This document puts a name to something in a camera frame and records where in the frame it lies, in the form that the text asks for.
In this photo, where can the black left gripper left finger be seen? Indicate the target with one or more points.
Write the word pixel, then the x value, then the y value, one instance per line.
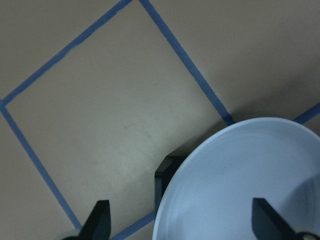
pixel 97 225

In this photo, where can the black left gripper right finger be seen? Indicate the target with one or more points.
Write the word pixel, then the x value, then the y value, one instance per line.
pixel 268 224

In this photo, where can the light blue plate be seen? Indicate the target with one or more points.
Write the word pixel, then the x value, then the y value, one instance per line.
pixel 210 195

